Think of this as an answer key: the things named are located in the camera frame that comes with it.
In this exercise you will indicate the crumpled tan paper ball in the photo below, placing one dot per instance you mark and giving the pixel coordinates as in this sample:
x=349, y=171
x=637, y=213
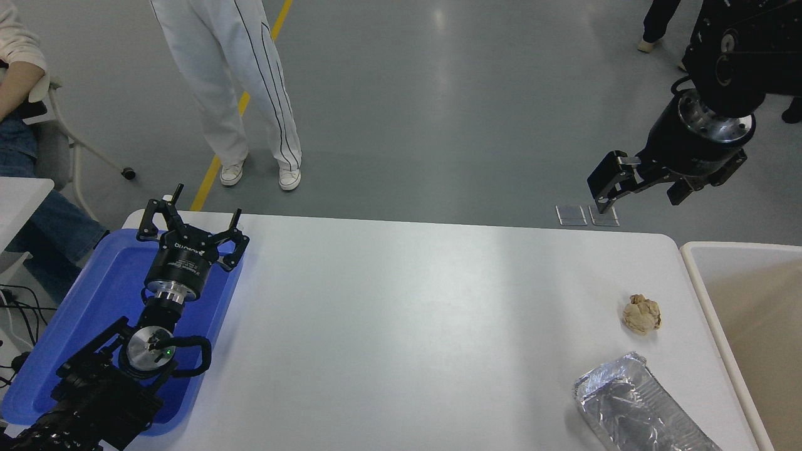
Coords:
x=641, y=314

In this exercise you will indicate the white rolling chair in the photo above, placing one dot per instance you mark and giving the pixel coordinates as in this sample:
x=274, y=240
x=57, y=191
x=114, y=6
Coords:
x=53, y=156

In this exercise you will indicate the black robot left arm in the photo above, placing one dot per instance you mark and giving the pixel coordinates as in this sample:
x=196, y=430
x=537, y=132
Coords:
x=94, y=394

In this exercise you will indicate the blue plastic tray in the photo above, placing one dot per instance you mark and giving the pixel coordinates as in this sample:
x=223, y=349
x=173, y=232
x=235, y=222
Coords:
x=113, y=282

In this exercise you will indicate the large pale bin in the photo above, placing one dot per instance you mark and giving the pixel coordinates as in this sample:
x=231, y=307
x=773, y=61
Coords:
x=758, y=326

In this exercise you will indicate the clear floor plate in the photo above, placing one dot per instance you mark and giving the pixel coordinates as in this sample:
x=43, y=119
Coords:
x=571, y=215
x=608, y=219

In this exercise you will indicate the silver foil plate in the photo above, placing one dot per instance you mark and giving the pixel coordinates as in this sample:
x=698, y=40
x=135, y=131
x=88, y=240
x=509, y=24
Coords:
x=633, y=407

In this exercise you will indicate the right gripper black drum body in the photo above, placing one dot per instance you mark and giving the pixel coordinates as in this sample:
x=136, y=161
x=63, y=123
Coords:
x=670, y=150

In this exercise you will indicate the person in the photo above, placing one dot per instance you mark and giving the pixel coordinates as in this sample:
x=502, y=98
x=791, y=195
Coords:
x=658, y=19
x=213, y=75
x=44, y=219

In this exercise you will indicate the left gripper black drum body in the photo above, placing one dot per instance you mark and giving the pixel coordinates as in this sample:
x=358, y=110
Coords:
x=178, y=266

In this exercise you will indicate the small white side table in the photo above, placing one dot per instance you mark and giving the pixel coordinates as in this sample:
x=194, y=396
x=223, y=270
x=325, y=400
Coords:
x=19, y=200

